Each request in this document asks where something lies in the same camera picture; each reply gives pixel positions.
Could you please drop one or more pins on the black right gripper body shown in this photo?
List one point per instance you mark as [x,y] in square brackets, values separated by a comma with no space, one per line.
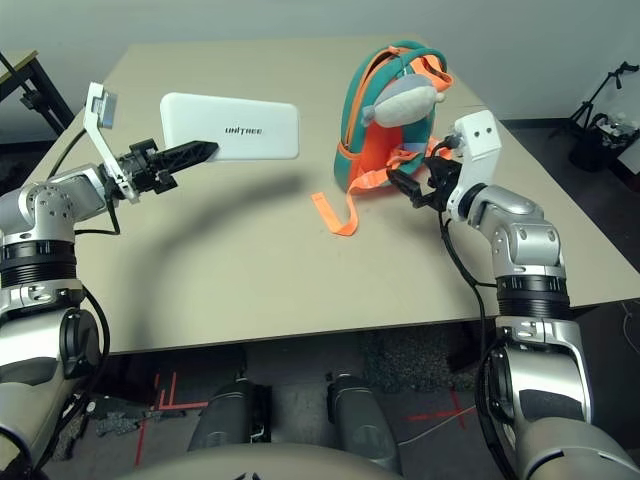
[442,180]

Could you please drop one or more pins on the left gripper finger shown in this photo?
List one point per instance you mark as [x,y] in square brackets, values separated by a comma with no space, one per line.
[187,154]

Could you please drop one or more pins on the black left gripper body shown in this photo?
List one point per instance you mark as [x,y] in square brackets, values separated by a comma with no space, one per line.
[142,167]

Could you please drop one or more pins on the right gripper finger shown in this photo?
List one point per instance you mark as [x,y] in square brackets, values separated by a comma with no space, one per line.
[410,184]
[425,202]

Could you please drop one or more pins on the white Unitree pencil case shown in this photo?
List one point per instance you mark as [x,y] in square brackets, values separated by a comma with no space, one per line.
[235,125]

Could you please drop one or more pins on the teal and orange backpack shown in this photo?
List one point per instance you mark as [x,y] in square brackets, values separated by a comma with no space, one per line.
[360,150]

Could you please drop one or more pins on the grey white plush bird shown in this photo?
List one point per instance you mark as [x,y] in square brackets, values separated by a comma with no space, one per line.
[405,102]

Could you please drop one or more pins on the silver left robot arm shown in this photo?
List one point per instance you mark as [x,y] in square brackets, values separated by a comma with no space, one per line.
[35,240]

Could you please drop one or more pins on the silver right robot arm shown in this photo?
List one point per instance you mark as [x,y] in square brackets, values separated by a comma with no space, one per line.
[530,280]

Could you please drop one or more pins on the black-framed side table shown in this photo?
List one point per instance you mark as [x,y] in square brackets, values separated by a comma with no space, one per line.
[30,85]

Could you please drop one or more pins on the black table leg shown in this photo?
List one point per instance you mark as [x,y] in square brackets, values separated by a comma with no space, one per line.
[465,345]

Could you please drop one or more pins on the grey speckled floor mat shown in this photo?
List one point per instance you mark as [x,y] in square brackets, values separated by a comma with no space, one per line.
[410,357]

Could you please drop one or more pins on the black equipment bag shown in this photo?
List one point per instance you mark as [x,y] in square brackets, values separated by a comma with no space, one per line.
[595,145]

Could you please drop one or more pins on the black tripod stand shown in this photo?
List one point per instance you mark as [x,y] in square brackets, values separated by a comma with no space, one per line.
[595,97]

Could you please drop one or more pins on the white flat board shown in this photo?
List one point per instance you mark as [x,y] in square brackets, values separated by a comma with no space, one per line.
[631,157]

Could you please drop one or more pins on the dark right robot leg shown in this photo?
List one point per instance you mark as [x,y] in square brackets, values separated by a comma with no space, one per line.
[360,420]

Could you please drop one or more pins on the dark robot leg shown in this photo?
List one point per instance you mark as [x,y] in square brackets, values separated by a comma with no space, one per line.
[230,415]
[360,420]

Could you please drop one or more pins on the grey foam scraps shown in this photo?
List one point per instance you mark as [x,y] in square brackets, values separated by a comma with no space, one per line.
[120,417]

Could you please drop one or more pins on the dark left robot leg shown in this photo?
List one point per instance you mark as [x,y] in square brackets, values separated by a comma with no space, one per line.
[230,415]

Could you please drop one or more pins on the grey robot torso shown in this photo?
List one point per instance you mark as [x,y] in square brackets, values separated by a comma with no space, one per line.
[270,462]

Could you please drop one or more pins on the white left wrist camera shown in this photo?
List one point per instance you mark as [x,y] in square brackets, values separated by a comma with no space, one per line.
[100,107]

